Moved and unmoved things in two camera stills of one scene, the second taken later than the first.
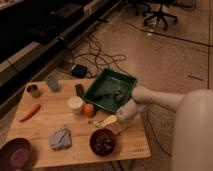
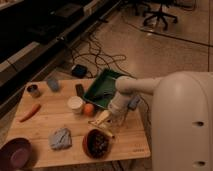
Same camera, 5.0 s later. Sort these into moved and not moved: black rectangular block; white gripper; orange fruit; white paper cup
Moved: white gripper
Not moved: black rectangular block; white paper cup; orange fruit
